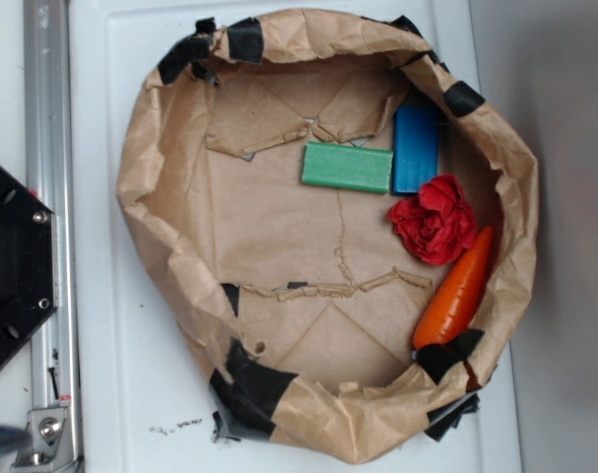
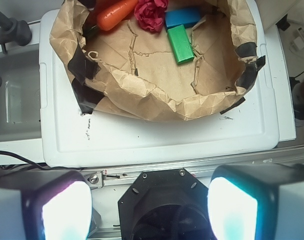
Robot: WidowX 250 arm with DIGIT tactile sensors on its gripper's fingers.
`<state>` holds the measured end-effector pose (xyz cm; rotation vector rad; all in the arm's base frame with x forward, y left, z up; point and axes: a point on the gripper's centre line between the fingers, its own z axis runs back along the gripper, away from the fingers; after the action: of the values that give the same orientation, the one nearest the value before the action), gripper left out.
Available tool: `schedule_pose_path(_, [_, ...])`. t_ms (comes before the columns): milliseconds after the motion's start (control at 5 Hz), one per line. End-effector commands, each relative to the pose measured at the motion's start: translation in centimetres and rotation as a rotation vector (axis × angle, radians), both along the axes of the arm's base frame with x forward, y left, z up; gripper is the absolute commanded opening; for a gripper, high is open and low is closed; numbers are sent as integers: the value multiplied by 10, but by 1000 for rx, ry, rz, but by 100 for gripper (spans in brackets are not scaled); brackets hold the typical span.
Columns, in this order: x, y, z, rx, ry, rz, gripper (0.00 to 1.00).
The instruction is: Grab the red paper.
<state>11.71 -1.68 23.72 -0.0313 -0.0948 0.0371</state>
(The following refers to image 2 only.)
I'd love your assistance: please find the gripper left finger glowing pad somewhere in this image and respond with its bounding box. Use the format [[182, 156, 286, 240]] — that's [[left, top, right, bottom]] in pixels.
[[0, 170, 92, 240]]

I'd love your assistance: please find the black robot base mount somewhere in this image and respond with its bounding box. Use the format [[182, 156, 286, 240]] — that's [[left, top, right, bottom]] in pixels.
[[118, 168, 215, 240]]

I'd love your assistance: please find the dark object at right edge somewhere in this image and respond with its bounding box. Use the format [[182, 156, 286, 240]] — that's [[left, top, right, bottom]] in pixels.
[[292, 80, 304, 125]]

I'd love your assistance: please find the brown paper bag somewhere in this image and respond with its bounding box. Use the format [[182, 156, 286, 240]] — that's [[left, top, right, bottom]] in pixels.
[[50, 0, 265, 122]]

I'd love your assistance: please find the grey plastic tub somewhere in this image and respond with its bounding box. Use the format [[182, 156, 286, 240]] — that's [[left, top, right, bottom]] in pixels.
[[0, 44, 41, 142]]

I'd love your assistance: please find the green wooden block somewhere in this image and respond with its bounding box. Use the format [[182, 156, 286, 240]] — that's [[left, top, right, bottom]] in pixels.
[[167, 25, 194, 65]]

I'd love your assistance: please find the blue wooden block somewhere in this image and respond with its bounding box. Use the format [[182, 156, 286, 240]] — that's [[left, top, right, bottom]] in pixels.
[[165, 7, 201, 29]]

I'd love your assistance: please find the aluminium frame rail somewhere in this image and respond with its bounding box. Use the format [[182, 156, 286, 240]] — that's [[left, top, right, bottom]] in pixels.
[[80, 146, 304, 188]]

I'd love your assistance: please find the orange toy carrot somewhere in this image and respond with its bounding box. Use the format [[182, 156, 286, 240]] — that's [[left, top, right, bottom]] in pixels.
[[96, 0, 139, 31]]

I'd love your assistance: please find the white plastic bin lid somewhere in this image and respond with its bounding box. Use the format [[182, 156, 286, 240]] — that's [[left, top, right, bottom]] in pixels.
[[39, 10, 279, 168]]

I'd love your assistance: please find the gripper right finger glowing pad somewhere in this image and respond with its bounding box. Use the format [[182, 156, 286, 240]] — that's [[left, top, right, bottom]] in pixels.
[[207, 163, 304, 240]]

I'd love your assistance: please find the grey faucet fixture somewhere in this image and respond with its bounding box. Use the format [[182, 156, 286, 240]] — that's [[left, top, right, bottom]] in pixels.
[[0, 11, 32, 54]]

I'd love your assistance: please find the black cable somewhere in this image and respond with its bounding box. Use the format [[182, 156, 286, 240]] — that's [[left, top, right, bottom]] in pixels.
[[0, 149, 82, 172]]

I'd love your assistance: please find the crumpled red paper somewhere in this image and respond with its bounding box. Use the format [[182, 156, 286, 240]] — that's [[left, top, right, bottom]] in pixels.
[[134, 0, 169, 33]]

